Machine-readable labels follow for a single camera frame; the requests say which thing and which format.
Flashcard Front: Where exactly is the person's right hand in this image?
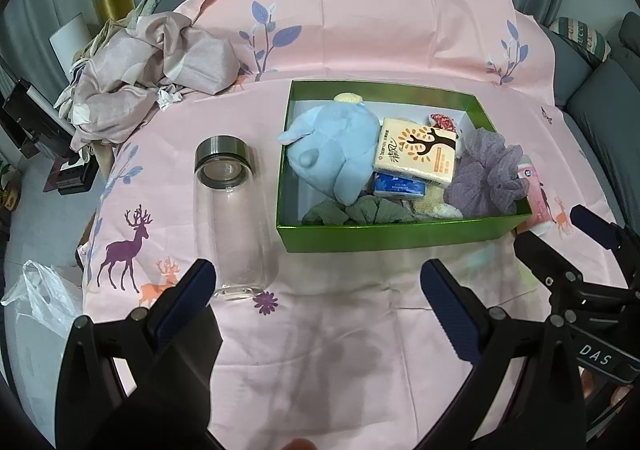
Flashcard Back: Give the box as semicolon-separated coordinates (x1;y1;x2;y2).
580;369;634;407

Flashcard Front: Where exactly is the red white knitted sock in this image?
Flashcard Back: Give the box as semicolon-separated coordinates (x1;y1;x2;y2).
430;113;457;132

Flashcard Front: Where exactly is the yellow tissue pack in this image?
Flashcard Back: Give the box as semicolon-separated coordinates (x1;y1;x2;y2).
373;118;458;187

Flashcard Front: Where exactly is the person's left hand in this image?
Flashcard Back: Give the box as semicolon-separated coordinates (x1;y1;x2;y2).
283;438;317;450

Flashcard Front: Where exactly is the pink white wipes canister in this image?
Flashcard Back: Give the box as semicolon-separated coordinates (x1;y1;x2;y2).
516;155;555;236

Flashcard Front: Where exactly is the purple mesh bath pouf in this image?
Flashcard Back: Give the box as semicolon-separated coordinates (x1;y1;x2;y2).
444;128;528;218

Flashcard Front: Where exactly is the light blue plush toy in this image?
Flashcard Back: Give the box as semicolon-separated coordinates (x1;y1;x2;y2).
278;100;381;206

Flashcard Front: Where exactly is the grey sofa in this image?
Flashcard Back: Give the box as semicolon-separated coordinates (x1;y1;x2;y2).
541;11;640;191

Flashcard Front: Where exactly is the striped cushion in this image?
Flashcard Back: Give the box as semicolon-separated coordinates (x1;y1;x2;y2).
549;17;611;66

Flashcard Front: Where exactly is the clear glass bottle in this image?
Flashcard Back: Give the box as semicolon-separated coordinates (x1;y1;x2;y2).
193;135;271;300

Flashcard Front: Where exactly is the yellow cream fluffy towel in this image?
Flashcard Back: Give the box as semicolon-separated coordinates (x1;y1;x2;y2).
400;184;463;222

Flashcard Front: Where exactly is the white cylinder lamp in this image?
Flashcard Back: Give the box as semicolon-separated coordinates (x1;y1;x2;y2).
49;14;91;80

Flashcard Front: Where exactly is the green cardboard box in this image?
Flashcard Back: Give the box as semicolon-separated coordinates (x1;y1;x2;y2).
275;79;533;254

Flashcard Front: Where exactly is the green fluffy cloth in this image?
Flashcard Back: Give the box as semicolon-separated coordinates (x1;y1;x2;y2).
302;196;416;226

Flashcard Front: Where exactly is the crumpled beige pink cloth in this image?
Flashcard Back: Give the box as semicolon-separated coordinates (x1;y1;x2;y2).
61;12;240;152

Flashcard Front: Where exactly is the white plastic bag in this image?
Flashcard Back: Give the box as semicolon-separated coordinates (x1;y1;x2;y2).
1;260;82;352

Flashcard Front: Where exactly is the blue orange tissue pack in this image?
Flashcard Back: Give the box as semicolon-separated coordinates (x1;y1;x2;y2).
373;173;426;200

